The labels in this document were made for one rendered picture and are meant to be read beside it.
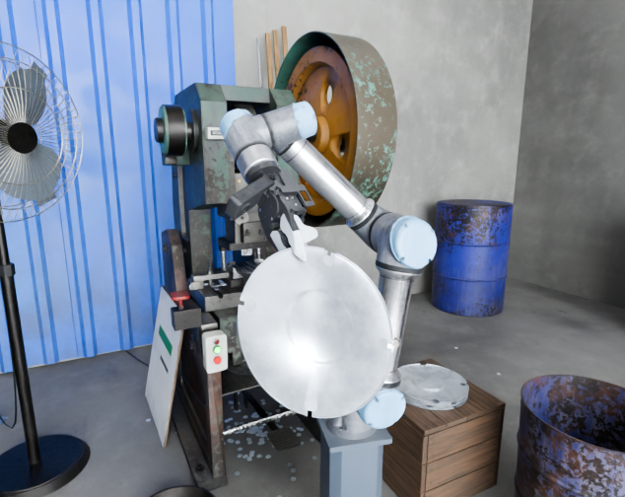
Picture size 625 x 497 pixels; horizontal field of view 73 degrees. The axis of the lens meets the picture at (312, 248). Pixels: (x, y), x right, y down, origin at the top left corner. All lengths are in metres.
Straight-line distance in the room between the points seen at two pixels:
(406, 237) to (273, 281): 0.39
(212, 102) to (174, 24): 1.36
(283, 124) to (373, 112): 0.77
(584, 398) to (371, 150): 1.16
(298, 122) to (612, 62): 3.78
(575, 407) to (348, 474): 0.89
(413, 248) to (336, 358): 0.39
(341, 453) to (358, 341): 0.61
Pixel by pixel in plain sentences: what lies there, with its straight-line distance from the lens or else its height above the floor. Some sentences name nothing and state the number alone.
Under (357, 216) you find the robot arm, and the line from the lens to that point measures 1.11.
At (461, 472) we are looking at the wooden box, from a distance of 1.80.
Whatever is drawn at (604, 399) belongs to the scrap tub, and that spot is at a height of 0.42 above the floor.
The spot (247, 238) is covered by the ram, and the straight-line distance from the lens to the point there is 1.72.
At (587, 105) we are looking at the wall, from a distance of 4.52.
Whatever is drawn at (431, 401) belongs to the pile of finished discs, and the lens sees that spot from 1.65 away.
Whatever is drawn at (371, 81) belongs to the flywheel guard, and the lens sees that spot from 1.68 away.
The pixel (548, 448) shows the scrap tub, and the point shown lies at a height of 0.41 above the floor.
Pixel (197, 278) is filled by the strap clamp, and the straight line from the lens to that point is 1.80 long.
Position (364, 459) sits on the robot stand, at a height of 0.39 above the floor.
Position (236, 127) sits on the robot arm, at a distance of 0.89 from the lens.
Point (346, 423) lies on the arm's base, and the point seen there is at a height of 0.49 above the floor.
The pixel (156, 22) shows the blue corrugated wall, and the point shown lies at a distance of 2.98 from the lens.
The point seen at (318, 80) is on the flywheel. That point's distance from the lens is 2.00.
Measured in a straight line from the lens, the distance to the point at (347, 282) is 0.78.
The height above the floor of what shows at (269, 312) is 0.98.
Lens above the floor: 1.22
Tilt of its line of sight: 12 degrees down
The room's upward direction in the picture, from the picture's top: straight up
